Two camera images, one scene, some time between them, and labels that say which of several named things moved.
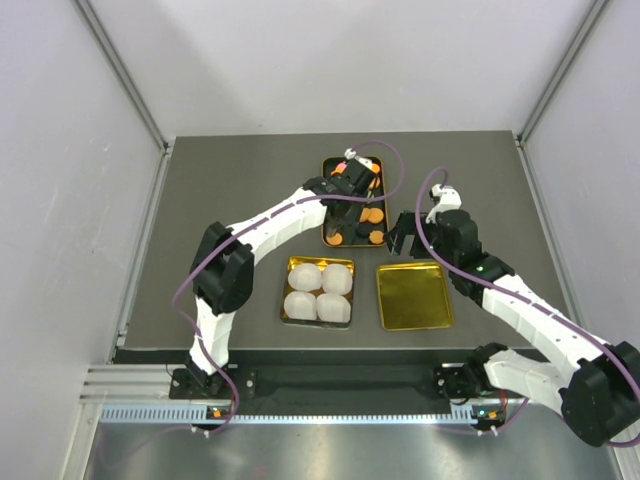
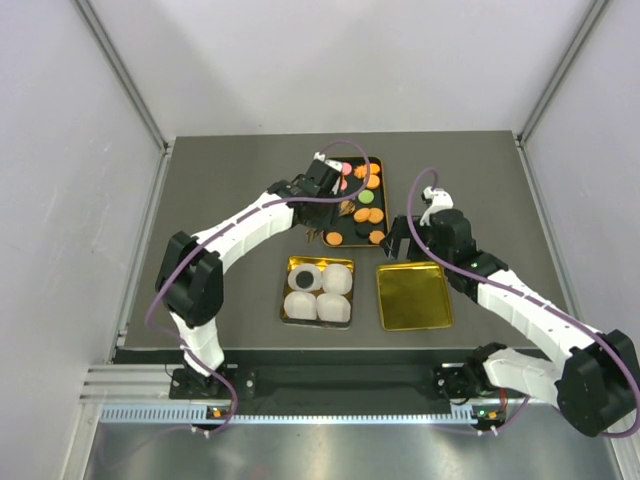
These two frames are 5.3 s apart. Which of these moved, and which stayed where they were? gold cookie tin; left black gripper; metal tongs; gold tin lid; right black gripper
Moved: metal tongs; left black gripper
Stayed: right black gripper; gold cookie tin; gold tin lid
